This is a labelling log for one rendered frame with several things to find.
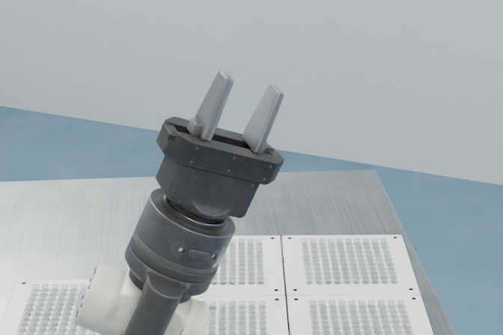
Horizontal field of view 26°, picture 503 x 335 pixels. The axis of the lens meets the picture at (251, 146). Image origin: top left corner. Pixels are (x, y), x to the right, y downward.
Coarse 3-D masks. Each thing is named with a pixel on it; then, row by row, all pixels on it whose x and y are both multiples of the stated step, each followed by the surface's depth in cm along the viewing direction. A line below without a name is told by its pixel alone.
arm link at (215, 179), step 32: (192, 160) 97; (224, 160) 98; (256, 160) 100; (160, 192) 104; (192, 192) 99; (224, 192) 100; (160, 224) 100; (192, 224) 100; (224, 224) 104; (160, 256) 100; (192, 256) 100
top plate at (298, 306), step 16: (288, 304) 195; (304, 304) 195; (336, 304) 195; (416, 304) 195; (288, 320) 192; (304, 320) 190; (320, 320) 190; (368, 320) 190; (400, 320) 190; (416, 320) 190
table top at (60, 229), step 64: (0, 192) 258; (64, 192) 258; (128, 192) 258; (256, 192) 258; (320, 192) 258; (384, 192) 258; (0, 256) 228; (64, 256) 228; (0, 320) 204; (448, 320) 204
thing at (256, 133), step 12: (264, 96) 101; (276, 96) 99; (264, 108) 101; (276, 108) 100; (252, 120) 102; (264, 120) 100; (252, 132) 102; (264, 132) 100; (252, 144) 101; (264, 144) 101
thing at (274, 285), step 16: (272, 240) 219; (256, 256) 212; (272, 256) 212; (256, 272) 206; (272, 272) 206; (208, 288) 201; (224, 288) 201; (240, 288) 201; (256, 288) 201; (272, 288) 201
